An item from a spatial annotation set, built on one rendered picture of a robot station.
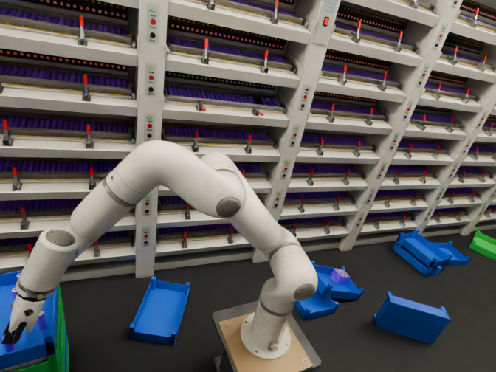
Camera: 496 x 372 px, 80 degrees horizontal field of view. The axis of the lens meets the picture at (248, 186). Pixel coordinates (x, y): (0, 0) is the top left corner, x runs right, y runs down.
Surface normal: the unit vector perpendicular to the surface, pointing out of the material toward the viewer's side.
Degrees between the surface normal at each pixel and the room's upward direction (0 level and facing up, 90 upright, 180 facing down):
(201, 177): 56
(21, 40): 108
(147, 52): 90
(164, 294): 0
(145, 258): 90
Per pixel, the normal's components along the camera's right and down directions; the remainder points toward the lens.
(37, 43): 0.28, 0.74
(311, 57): 0.35, 0.49
